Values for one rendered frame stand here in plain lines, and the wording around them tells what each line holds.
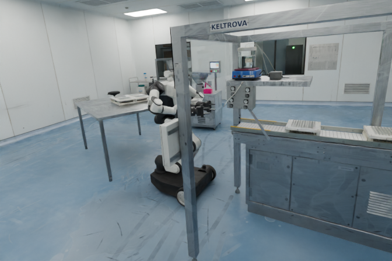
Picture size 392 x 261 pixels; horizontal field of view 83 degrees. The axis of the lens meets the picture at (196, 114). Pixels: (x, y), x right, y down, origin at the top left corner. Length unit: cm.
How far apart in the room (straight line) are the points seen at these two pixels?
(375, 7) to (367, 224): 161
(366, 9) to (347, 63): 606
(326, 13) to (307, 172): 130
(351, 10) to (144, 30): 761
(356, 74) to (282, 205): 546
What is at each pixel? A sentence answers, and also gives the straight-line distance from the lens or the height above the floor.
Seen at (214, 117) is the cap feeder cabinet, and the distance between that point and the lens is 446.
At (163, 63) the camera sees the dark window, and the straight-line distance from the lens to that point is 796.
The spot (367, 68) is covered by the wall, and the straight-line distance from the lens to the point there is 724.
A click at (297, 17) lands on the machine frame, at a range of 108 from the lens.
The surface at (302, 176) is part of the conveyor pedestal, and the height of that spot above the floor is 49.
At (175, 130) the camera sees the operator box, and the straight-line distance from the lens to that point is 133.
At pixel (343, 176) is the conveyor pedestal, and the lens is 203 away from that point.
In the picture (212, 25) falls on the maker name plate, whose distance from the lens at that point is 118.
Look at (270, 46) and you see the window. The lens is 695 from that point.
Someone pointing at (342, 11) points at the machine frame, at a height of 161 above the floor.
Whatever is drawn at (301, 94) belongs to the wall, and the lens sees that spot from 706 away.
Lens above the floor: 147
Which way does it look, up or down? 14 degrees down
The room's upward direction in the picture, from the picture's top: 3 degrees counter-clockwise
